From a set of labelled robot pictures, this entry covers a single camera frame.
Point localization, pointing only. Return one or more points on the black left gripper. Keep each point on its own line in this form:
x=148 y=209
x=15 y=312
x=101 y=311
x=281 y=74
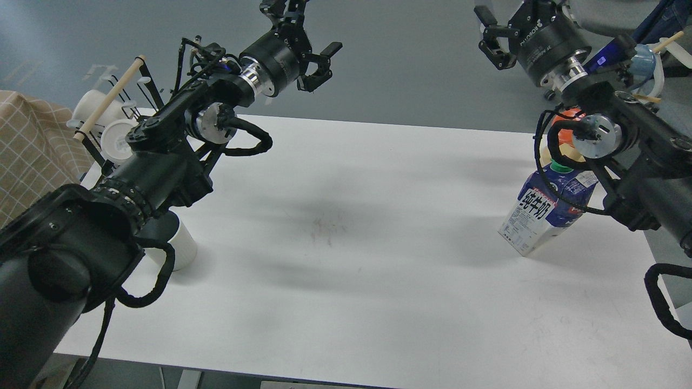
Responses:
x=283 y=54

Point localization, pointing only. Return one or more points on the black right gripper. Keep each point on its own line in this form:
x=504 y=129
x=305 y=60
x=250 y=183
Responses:
x=546 y=37

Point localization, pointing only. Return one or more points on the wooden mug tree stand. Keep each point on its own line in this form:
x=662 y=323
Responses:
x=657 y=51

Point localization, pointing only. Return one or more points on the white mug on rack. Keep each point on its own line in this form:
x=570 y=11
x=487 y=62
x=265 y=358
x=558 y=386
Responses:
x=114 y=144
x=88 y=104

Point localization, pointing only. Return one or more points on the white ribbed cup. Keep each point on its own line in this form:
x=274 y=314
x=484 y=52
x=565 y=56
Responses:
x=169 y=228

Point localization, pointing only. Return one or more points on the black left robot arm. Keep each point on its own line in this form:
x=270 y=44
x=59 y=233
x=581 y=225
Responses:
x=78 y=248

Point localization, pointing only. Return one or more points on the blue white milk carton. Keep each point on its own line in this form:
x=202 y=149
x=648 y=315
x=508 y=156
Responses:
x=544 y=209

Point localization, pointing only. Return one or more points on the blue plastic mug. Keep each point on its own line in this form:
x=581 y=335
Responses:
x=643 y=63

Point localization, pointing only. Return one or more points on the orange plastic mug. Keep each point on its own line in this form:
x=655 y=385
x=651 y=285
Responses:
x=566 y=136

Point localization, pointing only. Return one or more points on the beige checkered cloth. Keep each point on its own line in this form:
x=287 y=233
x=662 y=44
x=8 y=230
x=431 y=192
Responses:
x=38 y=152

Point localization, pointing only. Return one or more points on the black wire cup rack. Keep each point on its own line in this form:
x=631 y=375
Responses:
x=135 y=88

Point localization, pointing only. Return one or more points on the white rear mug on rack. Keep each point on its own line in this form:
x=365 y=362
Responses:
x=88 y=104

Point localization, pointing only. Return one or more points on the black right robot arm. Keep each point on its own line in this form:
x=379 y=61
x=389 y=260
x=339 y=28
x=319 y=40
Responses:
x=642 y=162

